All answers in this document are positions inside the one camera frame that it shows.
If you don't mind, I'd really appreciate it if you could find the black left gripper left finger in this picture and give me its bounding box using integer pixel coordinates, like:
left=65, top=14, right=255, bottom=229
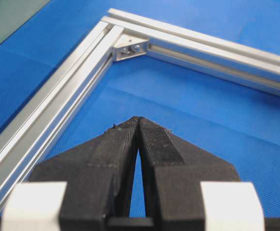
left=29, top=116, right=138, bottom=231

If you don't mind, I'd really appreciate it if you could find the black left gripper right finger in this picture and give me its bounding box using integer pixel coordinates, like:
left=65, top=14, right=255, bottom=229
left=138, top=117, right=240, bottom=231

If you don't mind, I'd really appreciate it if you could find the blue textured mat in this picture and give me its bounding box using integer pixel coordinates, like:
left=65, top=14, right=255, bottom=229
left=0, top=0, right=280, bottom=217

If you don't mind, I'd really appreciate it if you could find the aluminium extrusion frame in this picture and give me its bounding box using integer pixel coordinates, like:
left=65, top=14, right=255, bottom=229
left=0, top=8, right=280, bottom=212

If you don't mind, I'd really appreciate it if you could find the aluminium corner bracket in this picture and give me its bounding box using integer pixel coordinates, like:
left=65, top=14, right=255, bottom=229
left=112, top=33, right=149, bottom=62

